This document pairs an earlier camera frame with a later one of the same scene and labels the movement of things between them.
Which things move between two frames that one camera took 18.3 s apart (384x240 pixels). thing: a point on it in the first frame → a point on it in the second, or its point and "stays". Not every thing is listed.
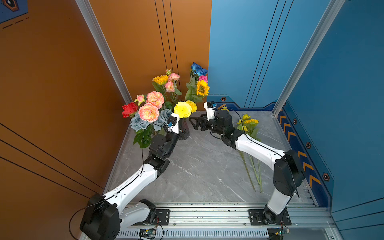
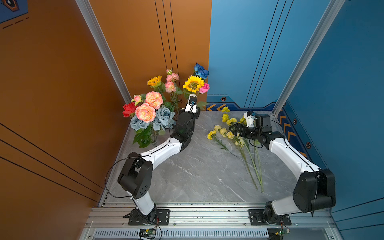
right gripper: (203, 119) → (242, 129)
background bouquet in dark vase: (197, 88) stays
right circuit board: (277, 233) stays
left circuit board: (147, 233) stays
